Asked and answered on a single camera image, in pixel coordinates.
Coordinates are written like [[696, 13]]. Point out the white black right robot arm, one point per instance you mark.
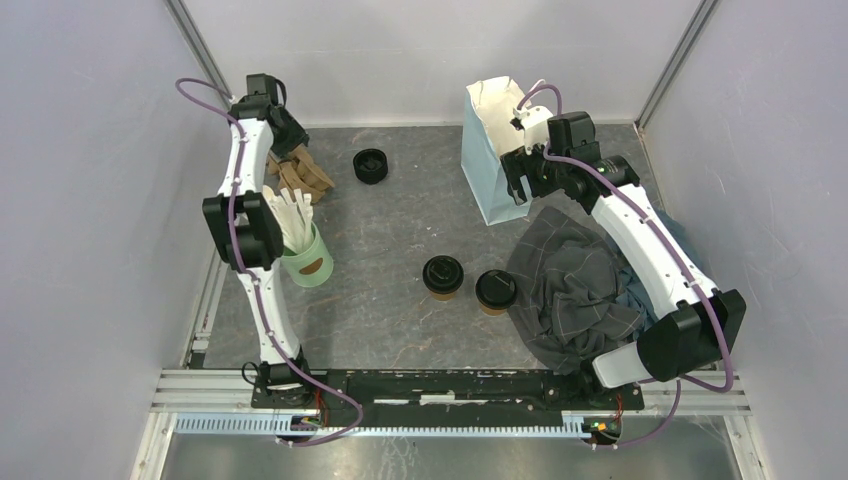
[[698, 322]]

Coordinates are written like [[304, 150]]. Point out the brown paper coffee cup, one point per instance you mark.
[[493, 310]]

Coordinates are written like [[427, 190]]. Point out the brown pulp cup carriers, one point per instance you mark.
[[297, 170]]

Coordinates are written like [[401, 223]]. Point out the dark grey checked cloth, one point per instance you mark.
[[568, 284]]

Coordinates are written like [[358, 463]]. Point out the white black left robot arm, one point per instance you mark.
[[249, 239]]

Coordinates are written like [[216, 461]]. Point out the white stir sticks bundle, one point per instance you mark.
[[294, 213]]

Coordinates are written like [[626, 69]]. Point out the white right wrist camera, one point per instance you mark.
[[533, 123]]

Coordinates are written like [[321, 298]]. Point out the black plastic cup lid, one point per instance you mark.
[[496, 287]]

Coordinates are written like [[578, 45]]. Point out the light blue paper bag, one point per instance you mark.
[[487, 134]]

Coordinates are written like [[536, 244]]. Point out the white slotted cable duct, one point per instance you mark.
[[287, 425]]

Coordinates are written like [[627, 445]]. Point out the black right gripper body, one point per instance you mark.
[[544, 174]]

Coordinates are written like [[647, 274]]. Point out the stack of black lids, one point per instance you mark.
[[370, 166]]

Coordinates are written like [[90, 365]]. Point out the teal blue cloth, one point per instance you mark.
[[635, 295]]

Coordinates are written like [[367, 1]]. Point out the green cup holder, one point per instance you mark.
[[312, 267]]

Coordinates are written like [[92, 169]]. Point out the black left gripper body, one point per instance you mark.
[[290, 136]]

